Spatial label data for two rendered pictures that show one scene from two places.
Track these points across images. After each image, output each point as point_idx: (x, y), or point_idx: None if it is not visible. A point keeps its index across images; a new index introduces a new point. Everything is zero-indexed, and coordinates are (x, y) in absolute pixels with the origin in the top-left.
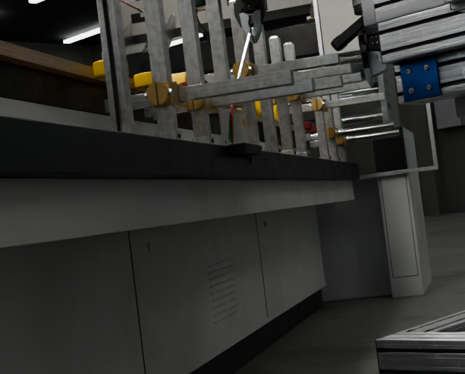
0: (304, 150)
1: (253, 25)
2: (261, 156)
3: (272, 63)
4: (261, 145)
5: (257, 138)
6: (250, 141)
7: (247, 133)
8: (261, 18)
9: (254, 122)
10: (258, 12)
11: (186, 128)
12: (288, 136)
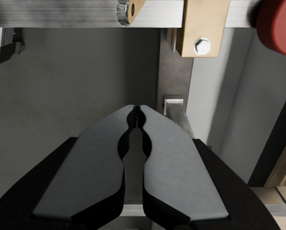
0: None
1: (122, 133)
2: (157, 69)
3: (135, 204)
4: (163, 113)
5: (167, 108)
6: (175, 103)
7: (179, 108)
8: (58, 156)
9: (170, 116)
10: (61, 195)
11: (275, 123)
12: (160, 229)
